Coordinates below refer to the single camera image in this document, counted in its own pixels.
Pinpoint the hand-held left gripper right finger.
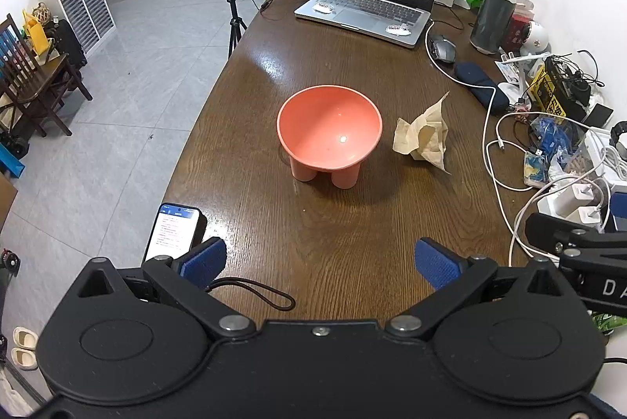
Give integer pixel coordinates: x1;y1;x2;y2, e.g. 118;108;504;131
384;238;574;342

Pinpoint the yellow bag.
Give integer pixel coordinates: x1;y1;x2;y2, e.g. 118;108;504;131
22;10;52;56

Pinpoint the black smartphone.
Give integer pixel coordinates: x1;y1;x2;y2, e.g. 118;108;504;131
142;202;207;264

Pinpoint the cream slipper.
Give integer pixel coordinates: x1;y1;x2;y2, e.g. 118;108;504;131
11;326;39;346
11;347;39;371

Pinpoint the white power strip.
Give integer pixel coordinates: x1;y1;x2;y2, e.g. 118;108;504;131
536;127;627;225

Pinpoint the pink footed bowl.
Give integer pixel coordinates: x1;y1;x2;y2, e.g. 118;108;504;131
277;85;384;190

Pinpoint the yellow black box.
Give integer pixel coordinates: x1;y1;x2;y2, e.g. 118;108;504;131
529;66;569;118

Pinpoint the black wrist strap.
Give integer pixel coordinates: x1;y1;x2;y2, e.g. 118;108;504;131
208;278;297;312

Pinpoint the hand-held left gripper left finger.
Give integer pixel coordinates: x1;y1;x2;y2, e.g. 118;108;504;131
69;237;258;341

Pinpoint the black suitcase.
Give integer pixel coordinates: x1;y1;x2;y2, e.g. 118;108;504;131
49;20;88;68

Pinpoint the white drawer cabinet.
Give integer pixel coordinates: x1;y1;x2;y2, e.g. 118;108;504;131
39;0;117;54

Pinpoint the white paper card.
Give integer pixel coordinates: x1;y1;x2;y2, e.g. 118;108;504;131
495;56;527;87

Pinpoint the dark grey cylinder speaker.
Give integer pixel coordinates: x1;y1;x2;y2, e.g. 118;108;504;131
470;0;516;54

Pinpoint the black electronic device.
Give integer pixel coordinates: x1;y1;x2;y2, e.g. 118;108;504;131
544;54;614;127

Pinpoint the white round camera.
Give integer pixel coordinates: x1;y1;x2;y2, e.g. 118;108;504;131
519;21;552;57

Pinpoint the grey computer mouse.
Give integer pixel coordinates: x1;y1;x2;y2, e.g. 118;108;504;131
428;34;457;64

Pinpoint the dark wooden chair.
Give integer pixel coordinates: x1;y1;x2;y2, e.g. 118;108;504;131
0;13;94;138

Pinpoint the brown paper towel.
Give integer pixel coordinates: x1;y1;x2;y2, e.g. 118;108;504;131
393;92;451;176

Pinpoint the white charging cable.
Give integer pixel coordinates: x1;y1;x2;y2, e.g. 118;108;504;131
482;110;613;270

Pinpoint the blue plastic packet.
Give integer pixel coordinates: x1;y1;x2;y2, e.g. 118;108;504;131
529;115;589;166

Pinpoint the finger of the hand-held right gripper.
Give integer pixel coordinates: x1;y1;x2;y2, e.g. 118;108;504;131
525;212;627;275

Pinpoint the red can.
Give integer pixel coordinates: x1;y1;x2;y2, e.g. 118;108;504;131
504;10;532;52

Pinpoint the dark blue case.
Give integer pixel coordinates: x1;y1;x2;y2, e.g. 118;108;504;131
455;62;510;110

